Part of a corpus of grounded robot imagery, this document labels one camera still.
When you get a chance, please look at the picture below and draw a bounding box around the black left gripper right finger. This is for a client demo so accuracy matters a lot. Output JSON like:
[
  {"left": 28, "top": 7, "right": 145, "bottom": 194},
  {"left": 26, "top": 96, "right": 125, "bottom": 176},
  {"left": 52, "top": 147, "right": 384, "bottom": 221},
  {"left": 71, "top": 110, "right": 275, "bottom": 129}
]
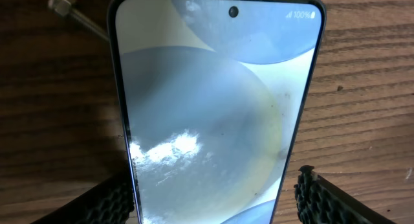
[{"left": 294, "top": 165, "right": 395, "bottom": 224}]

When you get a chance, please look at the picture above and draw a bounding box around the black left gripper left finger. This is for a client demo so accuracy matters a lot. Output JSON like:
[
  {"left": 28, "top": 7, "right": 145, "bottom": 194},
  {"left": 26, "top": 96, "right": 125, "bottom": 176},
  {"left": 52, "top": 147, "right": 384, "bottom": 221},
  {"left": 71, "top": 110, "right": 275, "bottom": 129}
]
[{"left": 32, "top": 172, "right": 135, "bottom": 224}]

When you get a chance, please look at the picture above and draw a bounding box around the blue Galaxy smartphone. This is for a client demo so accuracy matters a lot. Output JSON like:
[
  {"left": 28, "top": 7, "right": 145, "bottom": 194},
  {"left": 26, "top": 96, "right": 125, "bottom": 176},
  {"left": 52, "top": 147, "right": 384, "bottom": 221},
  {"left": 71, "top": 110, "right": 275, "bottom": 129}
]
[{"left": 107, "top": 0, "right": 326, "bottom": 224}]

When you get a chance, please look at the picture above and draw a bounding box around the small metal screw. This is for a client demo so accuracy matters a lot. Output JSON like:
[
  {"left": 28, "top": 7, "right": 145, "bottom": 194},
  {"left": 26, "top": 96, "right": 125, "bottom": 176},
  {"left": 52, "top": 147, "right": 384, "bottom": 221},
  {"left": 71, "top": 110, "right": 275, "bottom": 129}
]
[{"left": 48, "top": 0, "right": 109, "bottom": 41}]

